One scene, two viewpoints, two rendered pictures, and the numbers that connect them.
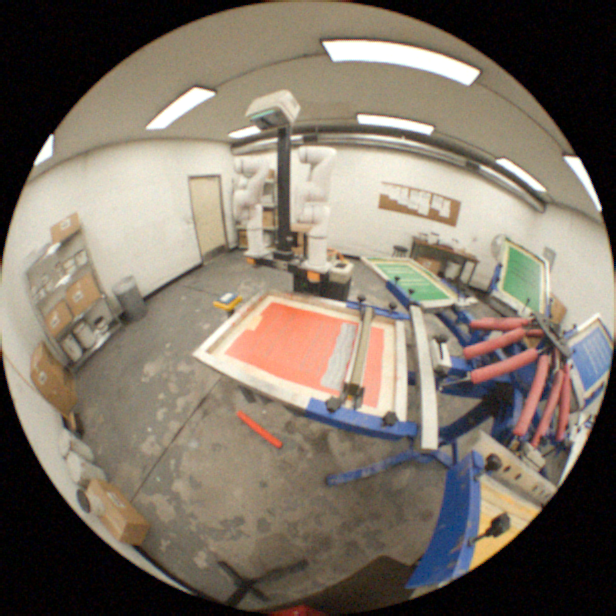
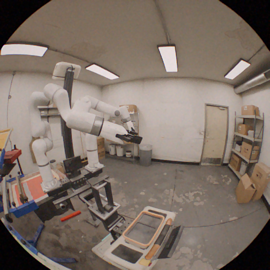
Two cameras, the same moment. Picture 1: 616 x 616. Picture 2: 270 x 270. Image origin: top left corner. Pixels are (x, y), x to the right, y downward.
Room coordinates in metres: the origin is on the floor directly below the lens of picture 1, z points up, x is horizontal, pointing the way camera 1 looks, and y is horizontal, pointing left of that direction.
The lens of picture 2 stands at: (1.52, -0.41, 1.54)
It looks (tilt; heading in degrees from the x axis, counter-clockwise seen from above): 9 degrees down; 93
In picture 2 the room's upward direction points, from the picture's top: straight up
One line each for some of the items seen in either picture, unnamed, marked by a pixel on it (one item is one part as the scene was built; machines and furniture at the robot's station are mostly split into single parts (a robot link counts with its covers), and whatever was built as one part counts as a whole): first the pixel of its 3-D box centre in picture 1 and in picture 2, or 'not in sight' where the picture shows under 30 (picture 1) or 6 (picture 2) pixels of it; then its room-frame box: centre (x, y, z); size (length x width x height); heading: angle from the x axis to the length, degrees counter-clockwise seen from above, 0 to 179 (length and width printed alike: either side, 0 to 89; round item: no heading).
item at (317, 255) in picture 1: (318, 250); (47, 175); (0.93, -0.05, 1.21); 0.16 x 0.13 x 0.15; 153
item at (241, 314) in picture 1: (311, 339); (34, 185); (0.51, -0.02, 0.97); 0.79 x 0.58 x 0.04; 70
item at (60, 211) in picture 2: not in sight; (51, 206); (0.71, -0.03, 0.79); 0.46 x 0.09 x 0.33; 70
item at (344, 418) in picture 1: (355, 421); (16, 180); (0.17, -0.15, 0.98); 0.30 x 0.05 x 0.07; 70
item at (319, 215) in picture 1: (317, 221); (41, 151); (0.91, -0.03, 1.37); 0.13 x 0.10 x 0.16; 94
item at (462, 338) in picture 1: (443, 318); not in sight; (0.77, -0.90, 0.90); 1.24 x 0.06 x 0.06; 10
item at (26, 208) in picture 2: (373, 314); (24, 208); (0.70, -0.34, 0.98); 0.30 x 0.05 x 0.07; 70
